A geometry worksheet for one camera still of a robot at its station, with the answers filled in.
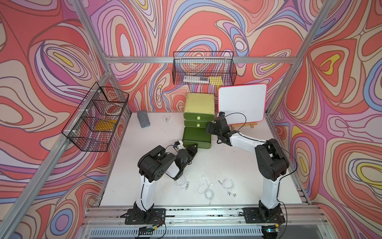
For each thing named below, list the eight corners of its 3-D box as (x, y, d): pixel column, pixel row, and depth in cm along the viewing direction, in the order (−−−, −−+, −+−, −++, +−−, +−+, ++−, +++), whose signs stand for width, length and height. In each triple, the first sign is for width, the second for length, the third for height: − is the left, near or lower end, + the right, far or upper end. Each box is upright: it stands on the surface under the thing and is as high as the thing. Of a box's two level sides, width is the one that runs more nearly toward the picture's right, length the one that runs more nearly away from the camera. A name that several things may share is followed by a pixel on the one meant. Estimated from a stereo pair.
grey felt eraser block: (141, 128, 113) (140, 125, 110) (138, 114, 123) (136, 111, 120) (151, 125, 115) (149, 122, 112) (146, 112, 124) (145, 109, 121)
